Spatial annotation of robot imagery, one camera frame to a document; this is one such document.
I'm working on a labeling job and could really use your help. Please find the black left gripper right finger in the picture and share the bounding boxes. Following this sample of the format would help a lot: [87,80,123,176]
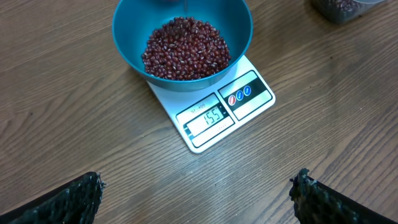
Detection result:
[289,168,397,224]

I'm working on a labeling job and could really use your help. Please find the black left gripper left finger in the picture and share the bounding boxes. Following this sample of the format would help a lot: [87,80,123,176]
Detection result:
[1,172,104,224]

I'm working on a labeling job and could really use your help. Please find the white digital kitchen scale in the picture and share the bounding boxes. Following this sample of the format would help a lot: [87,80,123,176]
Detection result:
[149,56,275,154]

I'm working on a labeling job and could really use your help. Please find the red beans in bowl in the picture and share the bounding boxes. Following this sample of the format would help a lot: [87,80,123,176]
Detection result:
[141,17,231,81]

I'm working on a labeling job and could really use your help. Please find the teal plastic bowl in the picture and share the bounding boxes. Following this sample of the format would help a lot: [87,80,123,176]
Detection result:
[112,0,254,92]

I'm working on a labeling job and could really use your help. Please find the clear plastic food container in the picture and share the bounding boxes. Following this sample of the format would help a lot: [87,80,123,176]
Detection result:
[310,0,389,25]

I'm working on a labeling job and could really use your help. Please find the red adzuki beans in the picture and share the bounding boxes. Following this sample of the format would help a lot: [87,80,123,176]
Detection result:
[313,0,368,24]

